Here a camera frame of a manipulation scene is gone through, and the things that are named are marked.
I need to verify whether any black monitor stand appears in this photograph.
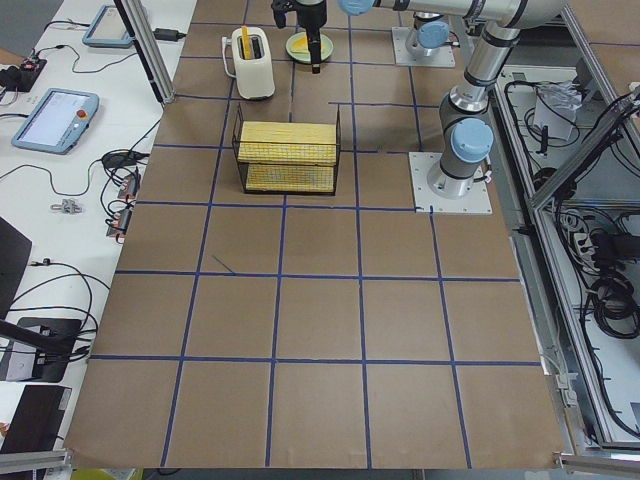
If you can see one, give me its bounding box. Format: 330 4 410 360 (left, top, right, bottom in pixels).
0 214 84 384

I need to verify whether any near blue teach pendant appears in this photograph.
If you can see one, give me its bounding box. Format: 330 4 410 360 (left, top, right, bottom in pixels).
11 88 100 155

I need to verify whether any blue teach pendant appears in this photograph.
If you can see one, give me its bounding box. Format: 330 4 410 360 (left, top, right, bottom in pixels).
82 4 133 49
11 88 100 155

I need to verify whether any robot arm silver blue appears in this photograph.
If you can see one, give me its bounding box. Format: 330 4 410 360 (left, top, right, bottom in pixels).
405 12 459 68
339 0 566 200

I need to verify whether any far blue teach pendant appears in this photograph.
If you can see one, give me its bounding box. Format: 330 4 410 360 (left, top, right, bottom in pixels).
82 4 133 49

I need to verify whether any black cable bundle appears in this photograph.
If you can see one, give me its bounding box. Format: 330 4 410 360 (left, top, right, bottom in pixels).
579 269 640 341

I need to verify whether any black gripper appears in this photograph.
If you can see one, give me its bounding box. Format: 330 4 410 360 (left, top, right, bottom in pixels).
295 0 327 74

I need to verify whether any small electronics board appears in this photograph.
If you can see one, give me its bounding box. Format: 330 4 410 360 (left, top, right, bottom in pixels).
105 173 141 243

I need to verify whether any yellow toast slice on plate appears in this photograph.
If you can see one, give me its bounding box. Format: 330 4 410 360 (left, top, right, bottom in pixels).
287 32 309 55

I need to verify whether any black power adapter brick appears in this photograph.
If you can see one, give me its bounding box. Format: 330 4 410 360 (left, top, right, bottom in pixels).
153 28 185 42

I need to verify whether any black wire basket rack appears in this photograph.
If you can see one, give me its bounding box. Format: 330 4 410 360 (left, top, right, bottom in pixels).
231 102 343 197

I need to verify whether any white two-slot toaster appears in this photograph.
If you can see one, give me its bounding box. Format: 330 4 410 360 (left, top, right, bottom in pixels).
221 26 275 100

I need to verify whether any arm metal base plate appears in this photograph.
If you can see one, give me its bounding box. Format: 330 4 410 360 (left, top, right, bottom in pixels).
391 27 455 68
409 152 493 215

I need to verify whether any aluminium frame post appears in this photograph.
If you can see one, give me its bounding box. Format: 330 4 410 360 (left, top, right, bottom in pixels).
114 0 175 105

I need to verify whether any yellow toast slice in toaster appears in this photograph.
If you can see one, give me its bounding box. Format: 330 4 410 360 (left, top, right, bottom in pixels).
241 25 253 60

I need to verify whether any light green plate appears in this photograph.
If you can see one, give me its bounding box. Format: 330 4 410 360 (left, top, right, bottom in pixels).
285 32 336 65

